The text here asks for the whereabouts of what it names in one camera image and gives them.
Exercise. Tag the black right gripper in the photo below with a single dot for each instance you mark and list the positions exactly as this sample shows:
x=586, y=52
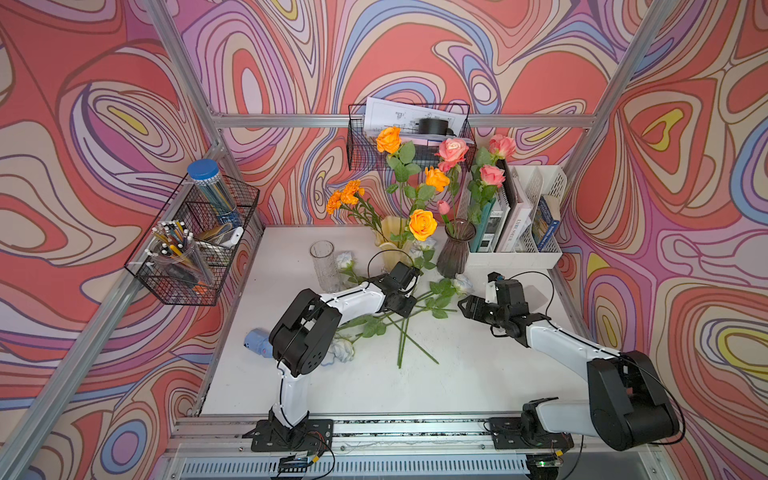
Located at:
x=474, y=307

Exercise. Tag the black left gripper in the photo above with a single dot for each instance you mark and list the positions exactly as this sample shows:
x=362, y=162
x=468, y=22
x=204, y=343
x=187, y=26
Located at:
x=406, y=310

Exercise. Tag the large white rose flower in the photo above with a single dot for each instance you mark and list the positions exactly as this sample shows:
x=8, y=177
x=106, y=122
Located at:
x=443, y=294

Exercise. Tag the pink tulip flower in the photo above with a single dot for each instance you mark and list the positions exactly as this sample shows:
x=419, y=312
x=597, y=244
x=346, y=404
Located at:
x=445, y=212

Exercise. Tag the orange marigold flower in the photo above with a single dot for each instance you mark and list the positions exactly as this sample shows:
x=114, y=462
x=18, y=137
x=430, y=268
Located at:
x=353, y=202
x=335, y=202

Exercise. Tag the orange rose flower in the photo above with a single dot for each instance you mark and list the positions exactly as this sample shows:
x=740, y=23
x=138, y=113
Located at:
x=409, y=178
x=437, y=179

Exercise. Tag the large pink rose flower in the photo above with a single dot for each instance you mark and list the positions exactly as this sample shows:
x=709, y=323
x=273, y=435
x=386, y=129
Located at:
x=452, y=153

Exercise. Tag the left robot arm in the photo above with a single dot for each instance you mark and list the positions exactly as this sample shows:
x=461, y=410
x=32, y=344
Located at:
x=301, y=341

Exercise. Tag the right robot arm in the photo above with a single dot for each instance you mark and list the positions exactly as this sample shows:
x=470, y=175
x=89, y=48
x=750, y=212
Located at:
x=627, y=405

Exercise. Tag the yellow fluted glass vase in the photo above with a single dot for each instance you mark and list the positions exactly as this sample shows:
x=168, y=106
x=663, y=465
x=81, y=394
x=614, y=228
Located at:
x=388, y=241

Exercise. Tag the purple ribbed glass vase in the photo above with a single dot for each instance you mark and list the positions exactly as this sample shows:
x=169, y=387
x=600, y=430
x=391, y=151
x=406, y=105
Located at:
x=455, y=252

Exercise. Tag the white plastic file organizer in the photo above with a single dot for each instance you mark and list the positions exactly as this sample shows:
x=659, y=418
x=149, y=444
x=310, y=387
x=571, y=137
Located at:
x=536, y=181

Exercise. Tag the clear glass vase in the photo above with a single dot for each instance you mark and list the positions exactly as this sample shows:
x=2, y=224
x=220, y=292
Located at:
x=324, y=261

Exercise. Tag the blue paperback book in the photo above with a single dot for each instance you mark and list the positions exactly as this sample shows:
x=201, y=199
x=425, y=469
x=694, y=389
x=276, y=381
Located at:
x=546, y=221

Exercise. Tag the white pink book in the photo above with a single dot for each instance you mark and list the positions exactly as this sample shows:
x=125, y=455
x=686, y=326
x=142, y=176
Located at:
x=518, y=218

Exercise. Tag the black tape roll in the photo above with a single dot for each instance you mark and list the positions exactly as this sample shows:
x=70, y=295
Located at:
x=434, y=126

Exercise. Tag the white paper sheets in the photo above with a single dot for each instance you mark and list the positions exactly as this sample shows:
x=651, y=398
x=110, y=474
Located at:
x=380, y=114

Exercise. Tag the blue lid pencil jar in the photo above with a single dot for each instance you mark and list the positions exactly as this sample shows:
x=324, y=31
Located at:
x=207, y=177

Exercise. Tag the pen cup with pens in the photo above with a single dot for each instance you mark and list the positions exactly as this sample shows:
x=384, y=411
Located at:
x=174, y=250

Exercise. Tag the black wire wall basket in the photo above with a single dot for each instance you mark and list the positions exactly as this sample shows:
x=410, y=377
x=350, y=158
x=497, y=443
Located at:
x=362, y=153

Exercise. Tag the black wire side basket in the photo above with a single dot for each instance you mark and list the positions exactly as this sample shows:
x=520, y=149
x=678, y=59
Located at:
x=218, y=243

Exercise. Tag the metal base rail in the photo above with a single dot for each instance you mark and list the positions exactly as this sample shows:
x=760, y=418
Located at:
x=395, y=446

